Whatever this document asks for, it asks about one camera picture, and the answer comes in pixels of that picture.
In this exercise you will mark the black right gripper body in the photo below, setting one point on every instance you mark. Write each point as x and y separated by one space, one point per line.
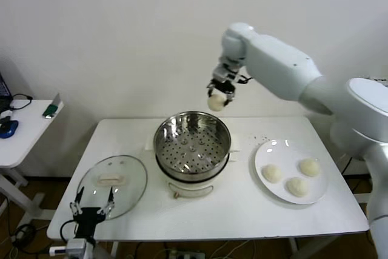
222 86

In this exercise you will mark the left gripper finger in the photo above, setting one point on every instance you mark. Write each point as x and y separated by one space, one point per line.
111 199
80 196

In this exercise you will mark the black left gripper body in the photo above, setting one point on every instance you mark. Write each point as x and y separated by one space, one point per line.
86 219

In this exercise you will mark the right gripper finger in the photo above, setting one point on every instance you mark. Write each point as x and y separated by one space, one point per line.
229 96
209 90

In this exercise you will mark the white steamed baozi bun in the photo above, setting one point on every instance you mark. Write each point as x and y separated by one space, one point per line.
272 173
309 167
216 102
297 186

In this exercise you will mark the glass pot lid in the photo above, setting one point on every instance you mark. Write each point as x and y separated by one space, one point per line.
130 177

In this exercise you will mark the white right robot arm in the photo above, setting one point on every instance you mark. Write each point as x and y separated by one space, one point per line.
272 59

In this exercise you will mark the stainless steel steamer basket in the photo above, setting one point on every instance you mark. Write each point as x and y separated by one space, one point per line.
169 128

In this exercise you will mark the grey floor adapter plug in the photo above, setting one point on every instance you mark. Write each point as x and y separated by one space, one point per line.
19 234

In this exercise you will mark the white round plate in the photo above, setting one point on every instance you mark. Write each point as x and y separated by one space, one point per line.
282 153

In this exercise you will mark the white electric cooker pot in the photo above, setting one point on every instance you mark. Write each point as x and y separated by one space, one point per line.
188 189

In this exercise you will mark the white side table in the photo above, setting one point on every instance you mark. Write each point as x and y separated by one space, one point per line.
27 137

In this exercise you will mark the blue computer mouse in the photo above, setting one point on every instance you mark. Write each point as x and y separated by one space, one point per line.
8 128

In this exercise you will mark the dark laptop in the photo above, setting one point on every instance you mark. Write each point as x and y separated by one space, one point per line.
3 92

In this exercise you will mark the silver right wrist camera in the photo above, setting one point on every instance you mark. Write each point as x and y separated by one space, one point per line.
225 72

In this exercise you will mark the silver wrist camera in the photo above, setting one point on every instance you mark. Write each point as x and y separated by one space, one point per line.
75 245
225 72

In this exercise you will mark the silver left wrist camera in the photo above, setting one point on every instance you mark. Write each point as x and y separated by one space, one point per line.
75 245

